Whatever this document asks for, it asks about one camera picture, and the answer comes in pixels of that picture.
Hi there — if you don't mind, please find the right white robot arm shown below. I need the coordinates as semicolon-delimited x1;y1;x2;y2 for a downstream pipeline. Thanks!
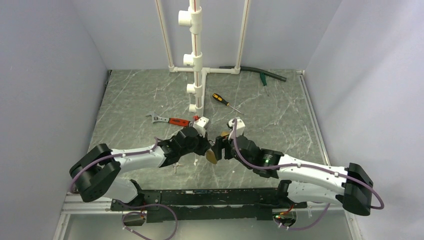
211;135;374;216

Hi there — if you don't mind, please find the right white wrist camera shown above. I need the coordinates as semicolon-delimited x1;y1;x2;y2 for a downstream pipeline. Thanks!
227;117;246;138

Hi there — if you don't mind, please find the white PVC pipe frame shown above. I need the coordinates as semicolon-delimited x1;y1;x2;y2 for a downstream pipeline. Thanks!
154;0;251;117

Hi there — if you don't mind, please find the green screwdriver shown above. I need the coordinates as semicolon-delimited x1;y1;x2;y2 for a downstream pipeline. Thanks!
259;72;270;97

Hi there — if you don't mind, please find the large brass padlock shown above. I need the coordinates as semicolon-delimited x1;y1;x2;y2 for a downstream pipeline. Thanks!
205;131;231;165

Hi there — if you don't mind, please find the aluminium frame rail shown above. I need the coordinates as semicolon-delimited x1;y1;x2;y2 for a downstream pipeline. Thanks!
53;193;363;240

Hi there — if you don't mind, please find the yellow black screwdriver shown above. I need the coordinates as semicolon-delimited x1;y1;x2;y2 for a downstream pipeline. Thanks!
212;93;243;115

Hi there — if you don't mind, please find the red handled adjustable wrench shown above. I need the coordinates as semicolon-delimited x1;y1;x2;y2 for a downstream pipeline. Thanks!
145;111;194;127

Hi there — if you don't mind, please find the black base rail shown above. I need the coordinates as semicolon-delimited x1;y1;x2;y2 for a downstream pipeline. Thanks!
110;187;307;223

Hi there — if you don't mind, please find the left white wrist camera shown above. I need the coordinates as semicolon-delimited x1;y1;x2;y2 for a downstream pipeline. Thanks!
191;115;210;137

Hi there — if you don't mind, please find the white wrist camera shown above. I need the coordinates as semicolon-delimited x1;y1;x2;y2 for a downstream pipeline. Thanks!
227;117;246;138
191;115;210;137

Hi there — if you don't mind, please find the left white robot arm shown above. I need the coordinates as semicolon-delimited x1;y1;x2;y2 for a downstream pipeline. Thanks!
69;126;211;210

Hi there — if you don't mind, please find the silver key bunch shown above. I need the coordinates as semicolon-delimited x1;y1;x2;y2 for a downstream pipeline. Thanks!
172;162;185;174

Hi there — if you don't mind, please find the black hose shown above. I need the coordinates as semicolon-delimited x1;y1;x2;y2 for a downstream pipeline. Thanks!
219;65;287;83

